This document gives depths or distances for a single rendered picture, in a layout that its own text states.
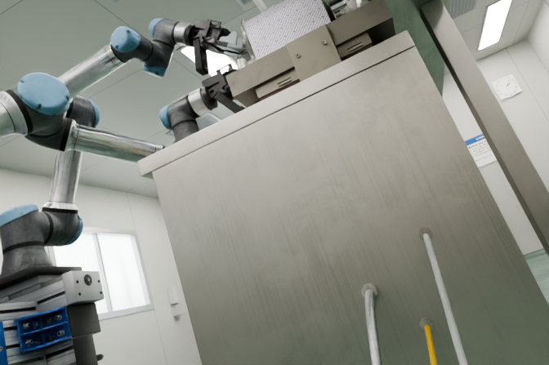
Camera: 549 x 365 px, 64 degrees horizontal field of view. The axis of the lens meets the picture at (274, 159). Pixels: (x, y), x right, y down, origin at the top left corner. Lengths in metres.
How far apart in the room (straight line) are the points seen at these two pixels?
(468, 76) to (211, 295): 0.88
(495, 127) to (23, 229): 1.41
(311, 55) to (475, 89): 0.50
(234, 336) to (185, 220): 0.26
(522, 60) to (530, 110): 0.76
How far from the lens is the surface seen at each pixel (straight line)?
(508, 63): 7.27
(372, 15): 1.03
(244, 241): 0.91
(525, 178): 1.26
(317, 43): 1.00
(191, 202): 0.97
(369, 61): 0.92
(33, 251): 1.56
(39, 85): 1.21
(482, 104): 1.29
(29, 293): 1.50
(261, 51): 1.30
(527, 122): 7.02
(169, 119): 1.33
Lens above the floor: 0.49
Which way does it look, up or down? 18 degrees up
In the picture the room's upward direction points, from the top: 20 degrees counter-clockwise
